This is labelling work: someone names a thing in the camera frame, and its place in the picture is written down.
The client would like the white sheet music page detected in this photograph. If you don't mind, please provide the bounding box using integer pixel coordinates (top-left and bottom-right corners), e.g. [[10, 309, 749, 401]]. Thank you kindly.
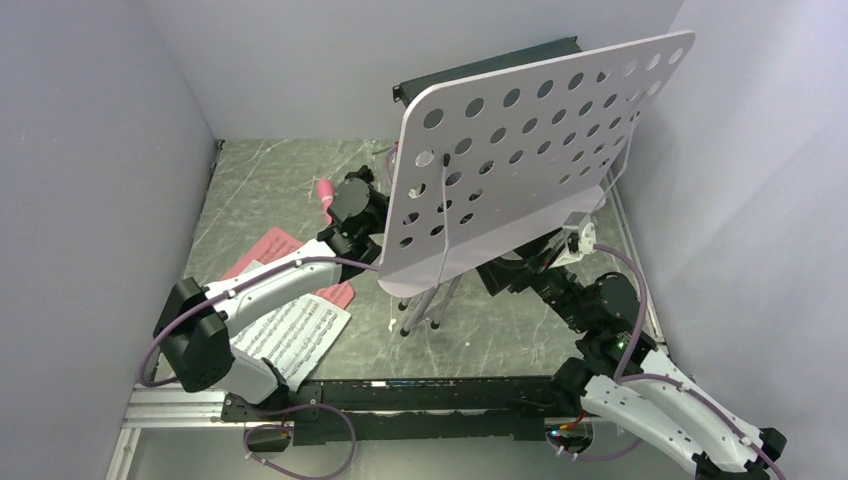
[[209, 257, 351, 404]]

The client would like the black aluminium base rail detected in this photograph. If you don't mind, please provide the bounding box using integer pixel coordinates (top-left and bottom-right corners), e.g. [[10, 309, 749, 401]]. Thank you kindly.
[[122, 376, 664, 446]]

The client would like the dark teal rack unit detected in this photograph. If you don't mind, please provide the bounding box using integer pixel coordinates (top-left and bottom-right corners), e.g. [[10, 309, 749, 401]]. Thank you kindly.
[[392, 37, 583, 107]]

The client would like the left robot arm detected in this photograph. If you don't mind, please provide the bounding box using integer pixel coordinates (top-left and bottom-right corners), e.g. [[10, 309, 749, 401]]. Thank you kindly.
[[148, 167, 389, 420]]

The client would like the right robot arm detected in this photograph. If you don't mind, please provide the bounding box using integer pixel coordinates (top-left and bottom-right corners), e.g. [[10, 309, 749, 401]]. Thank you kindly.
[[476, 234, 787, 479]]

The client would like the pink sheet music page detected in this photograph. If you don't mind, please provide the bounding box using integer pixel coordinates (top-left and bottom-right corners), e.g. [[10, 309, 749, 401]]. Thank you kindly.
[[221, 227, 355, 309]]

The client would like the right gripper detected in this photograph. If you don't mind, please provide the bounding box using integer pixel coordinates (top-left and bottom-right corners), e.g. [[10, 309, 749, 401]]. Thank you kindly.
[[463, 219, 591, 332]]

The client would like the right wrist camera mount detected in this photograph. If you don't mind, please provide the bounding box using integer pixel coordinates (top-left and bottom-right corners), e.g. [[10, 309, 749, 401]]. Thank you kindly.
[[563, 212, 596, 262]]

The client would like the black microphone desk stand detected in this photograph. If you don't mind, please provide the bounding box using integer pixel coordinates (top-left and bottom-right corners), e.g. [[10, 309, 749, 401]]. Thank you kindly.
[[344, 165, 375, 185]]

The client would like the lilac perforated music stand desk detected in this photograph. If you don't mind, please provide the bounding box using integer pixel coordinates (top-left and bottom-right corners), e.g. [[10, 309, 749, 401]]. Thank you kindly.
[[378, 30, 696, 297]]

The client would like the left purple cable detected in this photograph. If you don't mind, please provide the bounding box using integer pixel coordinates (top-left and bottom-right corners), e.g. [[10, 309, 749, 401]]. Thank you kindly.
[[135, 142, 402, 389]]

